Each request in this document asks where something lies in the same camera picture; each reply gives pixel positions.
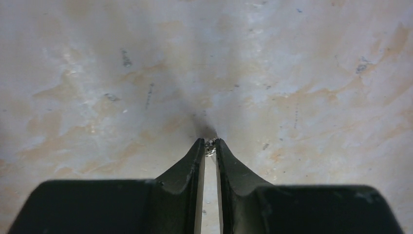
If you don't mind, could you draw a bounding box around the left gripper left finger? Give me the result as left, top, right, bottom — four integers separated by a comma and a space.
9, 138, 205, 234

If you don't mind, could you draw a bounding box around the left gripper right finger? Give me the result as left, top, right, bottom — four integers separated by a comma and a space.
215, 139, 403, 234

